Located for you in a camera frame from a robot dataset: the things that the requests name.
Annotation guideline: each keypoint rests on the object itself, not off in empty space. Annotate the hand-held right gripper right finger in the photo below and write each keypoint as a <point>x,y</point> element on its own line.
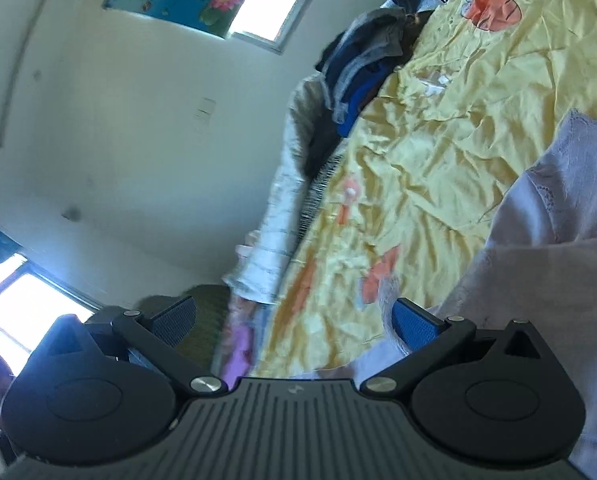
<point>414,326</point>

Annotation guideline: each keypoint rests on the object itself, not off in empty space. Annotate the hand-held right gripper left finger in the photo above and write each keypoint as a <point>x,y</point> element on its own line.
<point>174,319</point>

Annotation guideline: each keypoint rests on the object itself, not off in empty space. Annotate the light lavender garment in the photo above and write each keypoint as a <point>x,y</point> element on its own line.
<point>553,240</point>

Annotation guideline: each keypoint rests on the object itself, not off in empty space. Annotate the pile of blue grey clothes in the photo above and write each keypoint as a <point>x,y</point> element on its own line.
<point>366,65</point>

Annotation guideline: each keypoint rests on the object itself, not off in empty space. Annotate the olive green cushion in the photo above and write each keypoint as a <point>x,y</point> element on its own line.
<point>206,320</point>

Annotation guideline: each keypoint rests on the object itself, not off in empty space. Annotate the purple cloth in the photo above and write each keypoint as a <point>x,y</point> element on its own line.
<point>238,350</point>

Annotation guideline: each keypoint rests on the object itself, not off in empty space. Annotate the window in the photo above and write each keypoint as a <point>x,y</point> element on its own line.
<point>13,305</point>
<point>273,0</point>

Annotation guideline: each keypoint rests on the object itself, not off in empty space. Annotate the white grey checked cloth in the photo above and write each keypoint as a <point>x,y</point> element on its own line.
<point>283,195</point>

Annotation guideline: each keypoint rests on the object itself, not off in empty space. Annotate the yellow printed bed sheet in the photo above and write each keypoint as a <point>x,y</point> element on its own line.
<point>453,125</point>

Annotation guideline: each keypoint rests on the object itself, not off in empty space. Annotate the white wall switch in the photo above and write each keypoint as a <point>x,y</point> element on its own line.
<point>204,114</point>

